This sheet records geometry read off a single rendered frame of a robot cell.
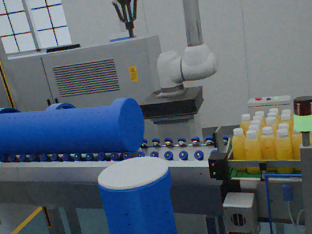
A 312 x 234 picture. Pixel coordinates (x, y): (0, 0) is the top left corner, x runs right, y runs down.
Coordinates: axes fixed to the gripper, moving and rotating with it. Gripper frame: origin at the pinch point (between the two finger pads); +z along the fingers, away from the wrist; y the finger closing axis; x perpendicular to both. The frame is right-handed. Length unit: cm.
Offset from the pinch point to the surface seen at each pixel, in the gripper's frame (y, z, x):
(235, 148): 44, 54, -31
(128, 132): -7.5, 47.8, -12.0
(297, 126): 64, 37, -60
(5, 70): -101, 13, 43
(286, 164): 62, 59, -42
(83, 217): -101, 155, 90
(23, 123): -66, 38, -7
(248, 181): 48, 65, -41
